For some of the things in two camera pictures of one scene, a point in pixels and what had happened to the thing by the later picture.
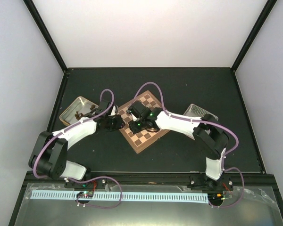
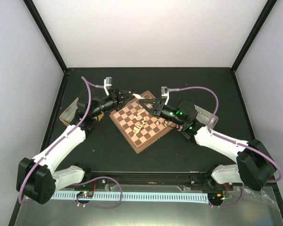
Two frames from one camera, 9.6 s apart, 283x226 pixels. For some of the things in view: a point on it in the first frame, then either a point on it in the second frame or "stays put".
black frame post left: x=37 y=18 stays put
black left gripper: x=119 y=125 to x=117 y=99
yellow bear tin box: x=79 y=107 stays put
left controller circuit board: x=86 y=194 stays put
